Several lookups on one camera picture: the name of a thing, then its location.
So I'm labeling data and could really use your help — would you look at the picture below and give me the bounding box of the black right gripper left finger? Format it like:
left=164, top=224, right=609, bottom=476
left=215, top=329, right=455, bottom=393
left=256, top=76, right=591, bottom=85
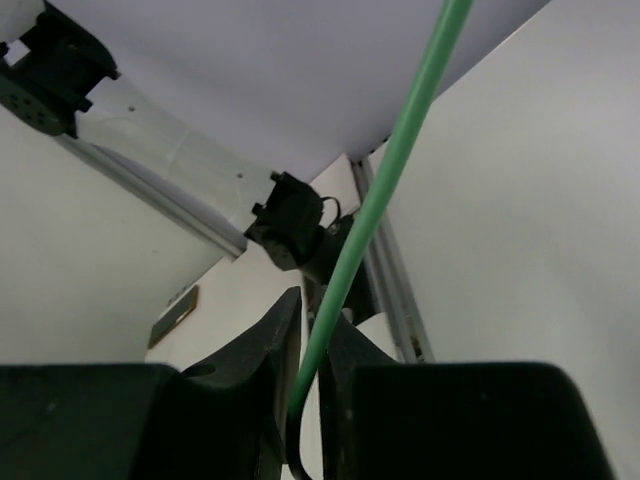
left=1, top=287, right=302, bottom=479

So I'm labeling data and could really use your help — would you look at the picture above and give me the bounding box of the aluminium front rail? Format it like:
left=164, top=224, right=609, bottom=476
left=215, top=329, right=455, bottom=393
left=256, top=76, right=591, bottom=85
left=54, top=135, right=248, bottom=259

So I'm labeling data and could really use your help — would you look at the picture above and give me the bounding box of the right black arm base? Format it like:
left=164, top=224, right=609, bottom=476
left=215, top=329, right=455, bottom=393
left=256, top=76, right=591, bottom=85
left=302, top=213, right=378, bottom=326

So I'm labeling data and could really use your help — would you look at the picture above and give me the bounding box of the green headphone cable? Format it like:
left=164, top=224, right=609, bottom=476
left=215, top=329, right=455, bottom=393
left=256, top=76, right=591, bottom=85
left=287, top=0, right=475, bottom=421

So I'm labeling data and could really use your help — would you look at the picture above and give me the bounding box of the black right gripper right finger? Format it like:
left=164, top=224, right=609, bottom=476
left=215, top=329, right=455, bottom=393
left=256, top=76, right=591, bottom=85
left=319, top=320, right=614, bottom=480

